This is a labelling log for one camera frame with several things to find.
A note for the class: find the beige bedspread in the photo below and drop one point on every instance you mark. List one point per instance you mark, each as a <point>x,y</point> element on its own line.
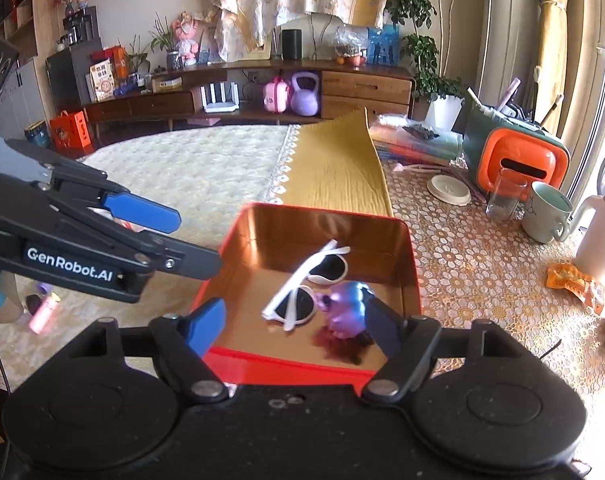
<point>182,170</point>

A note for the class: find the rolled paper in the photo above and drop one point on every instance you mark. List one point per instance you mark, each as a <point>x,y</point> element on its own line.
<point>508,96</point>

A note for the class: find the purple toy figure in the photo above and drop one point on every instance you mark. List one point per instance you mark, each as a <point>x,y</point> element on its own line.
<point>350,305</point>

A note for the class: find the blue printed box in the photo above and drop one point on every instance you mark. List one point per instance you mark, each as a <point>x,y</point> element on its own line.
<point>382,46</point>

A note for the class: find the black speaker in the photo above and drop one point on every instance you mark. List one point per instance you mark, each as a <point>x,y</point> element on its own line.
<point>291,45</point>

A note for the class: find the white router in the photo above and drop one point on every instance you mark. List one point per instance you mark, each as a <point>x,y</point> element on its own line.
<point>221,100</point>

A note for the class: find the orange and green storage box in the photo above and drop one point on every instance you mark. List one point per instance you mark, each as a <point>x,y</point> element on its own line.
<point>512,147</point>

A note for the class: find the purple kettlebell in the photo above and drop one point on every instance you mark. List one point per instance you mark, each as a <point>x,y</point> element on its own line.
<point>305,97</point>

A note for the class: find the white round lid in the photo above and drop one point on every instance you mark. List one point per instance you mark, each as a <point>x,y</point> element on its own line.
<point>449,190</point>

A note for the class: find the small plant in dark pot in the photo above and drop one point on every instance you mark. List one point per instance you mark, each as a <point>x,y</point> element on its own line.
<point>172,57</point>

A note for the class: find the stack of books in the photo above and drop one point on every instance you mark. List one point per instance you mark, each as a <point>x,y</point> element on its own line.
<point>412,142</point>

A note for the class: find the orange snack packet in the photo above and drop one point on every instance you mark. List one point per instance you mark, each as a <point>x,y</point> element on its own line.
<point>574,285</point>

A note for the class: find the black coffee machine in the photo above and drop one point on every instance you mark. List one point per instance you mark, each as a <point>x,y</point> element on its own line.
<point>80,25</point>

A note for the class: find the clear drinking glass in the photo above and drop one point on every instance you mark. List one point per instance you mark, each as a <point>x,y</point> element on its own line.
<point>506,200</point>

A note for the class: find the wooden media cabinet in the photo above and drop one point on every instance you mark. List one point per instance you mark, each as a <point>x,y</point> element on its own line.
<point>367,90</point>

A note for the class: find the pink doll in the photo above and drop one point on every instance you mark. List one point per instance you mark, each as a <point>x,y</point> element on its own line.
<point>187,40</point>

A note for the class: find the gold tin lid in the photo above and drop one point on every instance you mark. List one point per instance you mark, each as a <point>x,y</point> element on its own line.
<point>332,160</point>

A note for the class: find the orange gift bag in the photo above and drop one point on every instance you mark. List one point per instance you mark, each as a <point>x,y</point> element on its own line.
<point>70,132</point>

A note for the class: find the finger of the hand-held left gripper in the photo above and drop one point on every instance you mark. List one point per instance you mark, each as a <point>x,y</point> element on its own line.
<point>142,212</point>
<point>192,262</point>

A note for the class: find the lace tablecloth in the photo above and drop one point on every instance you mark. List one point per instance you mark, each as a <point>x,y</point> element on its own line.
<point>482,285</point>

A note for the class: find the white kettle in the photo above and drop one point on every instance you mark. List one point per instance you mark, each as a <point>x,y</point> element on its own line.
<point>602,240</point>

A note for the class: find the pink tube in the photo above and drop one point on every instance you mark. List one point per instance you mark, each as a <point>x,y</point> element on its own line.
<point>45,314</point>

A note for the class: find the white sunglasses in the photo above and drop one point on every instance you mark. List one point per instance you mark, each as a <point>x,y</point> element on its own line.
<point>302,305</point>

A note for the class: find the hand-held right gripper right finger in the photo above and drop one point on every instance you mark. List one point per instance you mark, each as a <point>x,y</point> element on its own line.
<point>387,332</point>

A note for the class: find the red tin box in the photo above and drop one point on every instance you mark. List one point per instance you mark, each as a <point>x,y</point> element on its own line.
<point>282,240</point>

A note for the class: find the yellow curtain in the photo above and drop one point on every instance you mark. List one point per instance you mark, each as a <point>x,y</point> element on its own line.
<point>552,35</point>

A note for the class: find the pink toy case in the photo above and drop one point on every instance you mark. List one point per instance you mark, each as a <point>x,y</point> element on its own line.
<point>276,96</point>

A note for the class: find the clear bag of fruit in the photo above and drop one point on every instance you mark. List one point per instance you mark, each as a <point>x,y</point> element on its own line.
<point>350,45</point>

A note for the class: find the black mini fridge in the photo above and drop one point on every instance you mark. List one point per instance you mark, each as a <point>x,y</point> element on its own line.
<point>70,75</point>

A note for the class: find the potted plant in white pot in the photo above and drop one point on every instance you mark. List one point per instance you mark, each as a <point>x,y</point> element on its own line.
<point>422,50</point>

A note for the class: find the pale green mug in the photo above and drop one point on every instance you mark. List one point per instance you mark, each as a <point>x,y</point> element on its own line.
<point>542,220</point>

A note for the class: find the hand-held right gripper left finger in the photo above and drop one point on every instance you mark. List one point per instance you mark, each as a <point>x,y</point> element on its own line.
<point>205,325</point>

